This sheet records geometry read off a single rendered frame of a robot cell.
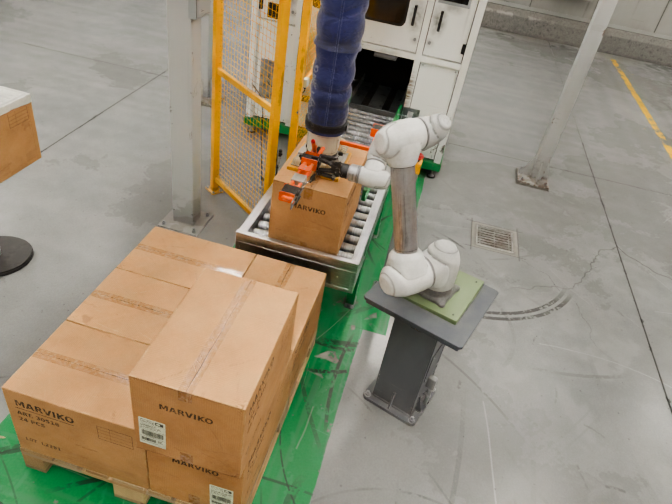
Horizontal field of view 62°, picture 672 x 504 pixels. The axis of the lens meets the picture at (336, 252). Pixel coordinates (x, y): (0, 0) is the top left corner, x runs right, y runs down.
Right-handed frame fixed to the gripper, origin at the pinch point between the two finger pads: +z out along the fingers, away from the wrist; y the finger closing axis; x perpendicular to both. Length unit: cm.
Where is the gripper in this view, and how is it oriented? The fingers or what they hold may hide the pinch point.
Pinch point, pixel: (310, 162)
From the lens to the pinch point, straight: 286.5
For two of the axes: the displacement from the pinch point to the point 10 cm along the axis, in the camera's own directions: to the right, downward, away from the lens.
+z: -9.6, -2.6, 1.1
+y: -1.4, 7.9, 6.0
